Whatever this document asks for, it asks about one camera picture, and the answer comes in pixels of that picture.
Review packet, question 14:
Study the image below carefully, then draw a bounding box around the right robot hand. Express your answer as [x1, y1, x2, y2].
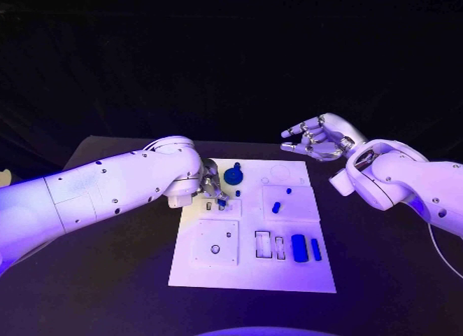
[280, 112, 369, 162]

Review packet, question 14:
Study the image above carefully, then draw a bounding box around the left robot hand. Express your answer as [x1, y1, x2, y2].
[196, 158, 231, 204]

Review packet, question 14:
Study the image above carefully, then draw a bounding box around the white task board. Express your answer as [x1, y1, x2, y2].
[168, 157, 338, 294]

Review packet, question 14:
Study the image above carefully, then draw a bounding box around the blue gear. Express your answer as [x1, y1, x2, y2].
[224, 167, 245, 186]

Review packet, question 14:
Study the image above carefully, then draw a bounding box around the thick blue long cylinder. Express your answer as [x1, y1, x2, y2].
[290, 234, 310, 263]

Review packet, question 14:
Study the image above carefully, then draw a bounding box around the thin blue long cylinder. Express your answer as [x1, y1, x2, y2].
[310, 238, 323, 262]

